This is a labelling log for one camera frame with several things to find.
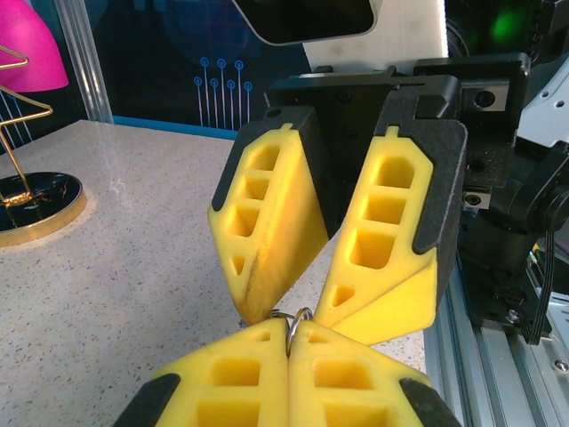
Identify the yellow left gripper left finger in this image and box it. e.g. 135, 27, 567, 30
113, 318, 291, 427

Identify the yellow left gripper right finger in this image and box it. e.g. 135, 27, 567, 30
289, 318, 463, 427

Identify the silver split keyring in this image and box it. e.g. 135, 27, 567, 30
270, 305, 315, 358

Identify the pink wine glass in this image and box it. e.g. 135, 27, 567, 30
0, 0, 71, 93

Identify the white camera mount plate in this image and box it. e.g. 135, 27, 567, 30
303, 0, 449, 72

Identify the aluminium extrusion rail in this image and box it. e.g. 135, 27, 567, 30
422, 255, 569, 427

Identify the thin black cable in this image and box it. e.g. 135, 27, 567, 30
520, 226, 557, 347

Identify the gold wire glass stand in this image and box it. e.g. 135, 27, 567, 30
0, 44, 89, 249

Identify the aluminium extrusion post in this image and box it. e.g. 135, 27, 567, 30
55, 0, 116, 126

